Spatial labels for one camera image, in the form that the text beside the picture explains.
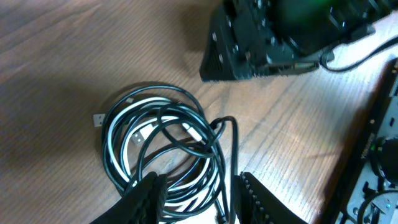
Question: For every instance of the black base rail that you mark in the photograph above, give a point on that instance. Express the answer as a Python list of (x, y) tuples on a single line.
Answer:
[(367, 189)]

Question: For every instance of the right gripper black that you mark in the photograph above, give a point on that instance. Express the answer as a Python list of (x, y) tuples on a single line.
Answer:
[(259, 38)]

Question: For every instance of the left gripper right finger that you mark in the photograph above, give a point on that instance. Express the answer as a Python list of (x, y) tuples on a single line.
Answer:
[(253, 203)]

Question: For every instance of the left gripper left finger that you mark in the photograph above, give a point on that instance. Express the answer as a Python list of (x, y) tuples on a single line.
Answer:
[(143, 204)]

